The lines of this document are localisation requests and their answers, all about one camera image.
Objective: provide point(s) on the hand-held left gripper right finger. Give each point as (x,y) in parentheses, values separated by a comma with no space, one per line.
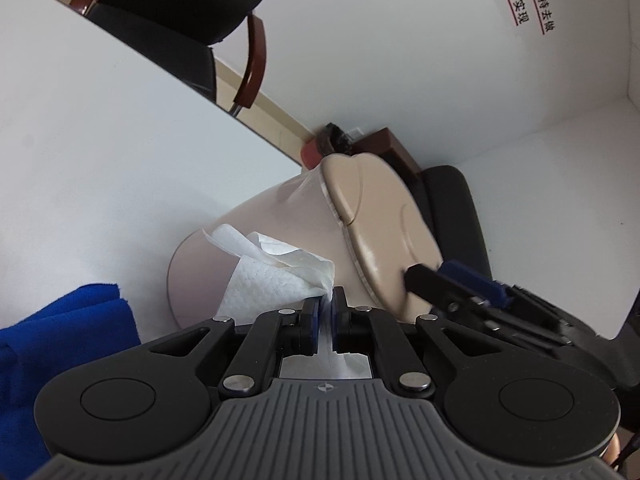
(336,322)

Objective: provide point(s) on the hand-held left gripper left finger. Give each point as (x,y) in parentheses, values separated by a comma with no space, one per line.
(315,322)

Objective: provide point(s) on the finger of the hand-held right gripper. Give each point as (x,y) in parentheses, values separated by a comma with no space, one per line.
(480,282)
(430,285)

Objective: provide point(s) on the white paper towel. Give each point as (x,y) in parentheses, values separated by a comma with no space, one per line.
(270,275)

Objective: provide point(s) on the black leather sofa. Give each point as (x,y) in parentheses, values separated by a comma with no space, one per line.
(455,210)

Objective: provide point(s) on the brown wooden side table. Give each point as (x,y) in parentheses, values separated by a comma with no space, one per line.
(395,147)

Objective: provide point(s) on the red wastebasket with black bag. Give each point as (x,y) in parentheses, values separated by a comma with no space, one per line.
(320,147)

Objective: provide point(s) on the blue cloth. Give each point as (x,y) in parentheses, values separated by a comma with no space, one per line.
(60,340)

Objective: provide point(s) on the black leather office chair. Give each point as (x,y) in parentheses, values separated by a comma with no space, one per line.
(175,5)

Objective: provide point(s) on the white wall socket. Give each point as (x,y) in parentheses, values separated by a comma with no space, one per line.
(355,131)

